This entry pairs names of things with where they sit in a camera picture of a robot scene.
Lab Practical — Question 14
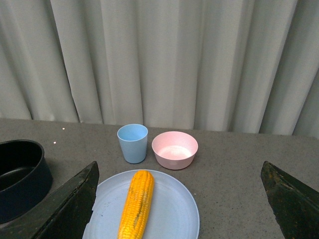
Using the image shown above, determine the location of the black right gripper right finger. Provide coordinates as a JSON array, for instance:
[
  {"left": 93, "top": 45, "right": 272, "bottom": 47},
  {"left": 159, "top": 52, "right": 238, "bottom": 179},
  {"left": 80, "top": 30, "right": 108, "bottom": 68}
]
[{"left": 261, "top": 161, "right": 319, "bottom": 239}]

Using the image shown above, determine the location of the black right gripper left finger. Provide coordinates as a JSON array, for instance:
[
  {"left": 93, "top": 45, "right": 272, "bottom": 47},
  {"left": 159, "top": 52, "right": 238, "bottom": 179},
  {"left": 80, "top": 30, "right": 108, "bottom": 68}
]
[{"left": 0, "top": 161, "right": 99, "bottom": 239}]

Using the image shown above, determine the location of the yellow corn cob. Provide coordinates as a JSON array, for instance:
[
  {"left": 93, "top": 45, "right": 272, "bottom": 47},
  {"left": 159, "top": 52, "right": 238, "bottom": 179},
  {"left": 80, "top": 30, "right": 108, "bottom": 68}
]
[{"left": 117, "top": 170, "right": 155, "bottom": 239}]

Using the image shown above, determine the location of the dark blue saucepan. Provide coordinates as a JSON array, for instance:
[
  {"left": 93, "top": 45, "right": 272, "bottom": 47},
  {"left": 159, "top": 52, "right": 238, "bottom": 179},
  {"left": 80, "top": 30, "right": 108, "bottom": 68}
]
[{"left": 0, "top": 139, "right": 53, "bottom": 224}]

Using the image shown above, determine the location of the light blue cup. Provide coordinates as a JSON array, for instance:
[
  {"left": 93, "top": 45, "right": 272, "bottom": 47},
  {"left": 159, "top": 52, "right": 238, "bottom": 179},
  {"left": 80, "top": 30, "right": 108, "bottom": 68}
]
[{"left": 117, "top": 124, "right": 148, "bottom": 164}]

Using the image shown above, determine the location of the light blue plate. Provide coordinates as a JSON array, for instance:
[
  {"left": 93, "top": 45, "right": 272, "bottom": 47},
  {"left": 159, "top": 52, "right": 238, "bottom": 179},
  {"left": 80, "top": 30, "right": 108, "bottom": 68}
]
[{"left": 83, "top": 170, "right": 200, "bottom": 239}]

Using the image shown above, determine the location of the pink bowl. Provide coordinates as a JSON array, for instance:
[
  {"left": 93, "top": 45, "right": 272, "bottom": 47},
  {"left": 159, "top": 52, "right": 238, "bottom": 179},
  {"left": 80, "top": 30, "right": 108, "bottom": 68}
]
[{"left": 152, "top": 131, "right": 198, "bottom": 170}]

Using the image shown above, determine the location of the white curtain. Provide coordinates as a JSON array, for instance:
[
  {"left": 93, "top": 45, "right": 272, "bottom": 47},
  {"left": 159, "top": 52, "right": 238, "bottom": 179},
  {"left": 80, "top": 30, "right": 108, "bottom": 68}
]
[{"left": 0, "top": 0, "right": 319, "bottom": 137}]

